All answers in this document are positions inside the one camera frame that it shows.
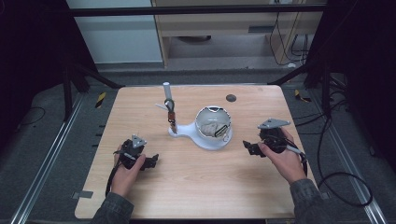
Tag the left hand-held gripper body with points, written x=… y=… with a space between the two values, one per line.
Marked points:
x=132 y=152

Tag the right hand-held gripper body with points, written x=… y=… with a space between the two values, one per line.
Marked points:
x=274 y=138

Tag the white stand with bowl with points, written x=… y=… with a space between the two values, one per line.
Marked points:
x=205 y=144

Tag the person's left hand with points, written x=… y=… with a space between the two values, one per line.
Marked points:
x=124 y=180

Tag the person's right hand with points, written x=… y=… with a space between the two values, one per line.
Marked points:
x=288 y=165

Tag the yellow and black tape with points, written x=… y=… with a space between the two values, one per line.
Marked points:
x=301 y=97
x=100 y=99

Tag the round dark table grommet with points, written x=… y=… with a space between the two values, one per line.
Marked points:
x=231 y=98

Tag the grey tape strip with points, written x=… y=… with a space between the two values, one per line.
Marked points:
x=82 y=194

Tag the white cabinet panel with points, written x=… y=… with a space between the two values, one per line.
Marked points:
x=118 y=37

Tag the wooden cabinet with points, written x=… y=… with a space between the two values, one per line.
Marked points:
x=218 y=25

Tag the black frame leg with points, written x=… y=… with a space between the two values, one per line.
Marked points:
x=67 y=93
x=325 y=90

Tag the aluminium floor rail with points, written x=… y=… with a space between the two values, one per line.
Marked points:
x=351 y=155
x=46 y=158

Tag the black horizontal frame bar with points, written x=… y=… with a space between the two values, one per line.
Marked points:
x=186 y=10

